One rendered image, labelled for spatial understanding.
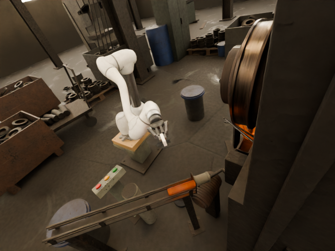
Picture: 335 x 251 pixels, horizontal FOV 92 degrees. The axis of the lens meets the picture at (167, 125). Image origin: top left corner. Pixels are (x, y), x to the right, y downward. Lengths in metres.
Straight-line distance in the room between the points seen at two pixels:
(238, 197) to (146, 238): 1.10
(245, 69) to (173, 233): 1.36
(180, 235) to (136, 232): 0.39
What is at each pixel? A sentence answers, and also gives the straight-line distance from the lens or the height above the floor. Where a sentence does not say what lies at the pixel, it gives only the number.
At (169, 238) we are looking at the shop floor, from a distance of 1.61.
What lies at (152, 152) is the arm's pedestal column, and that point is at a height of 0.02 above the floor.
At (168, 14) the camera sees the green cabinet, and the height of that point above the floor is 1.06.
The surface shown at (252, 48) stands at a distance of 0.69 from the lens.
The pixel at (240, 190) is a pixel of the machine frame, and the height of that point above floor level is 0.87.
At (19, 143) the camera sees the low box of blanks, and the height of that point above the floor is 0.51.
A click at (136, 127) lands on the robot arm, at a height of 0.89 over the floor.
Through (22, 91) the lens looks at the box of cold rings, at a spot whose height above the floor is 0.67.
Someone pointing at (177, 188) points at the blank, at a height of 0.77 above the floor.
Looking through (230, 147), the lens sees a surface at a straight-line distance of 1.98.
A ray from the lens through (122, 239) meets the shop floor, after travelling 1.75.
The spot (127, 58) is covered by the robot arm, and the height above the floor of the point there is 1.18.
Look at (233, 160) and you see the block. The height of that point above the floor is 0.80.
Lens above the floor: 1.53
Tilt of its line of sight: 40 degrees down
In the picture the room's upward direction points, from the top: 17 degrees counter-clockwise
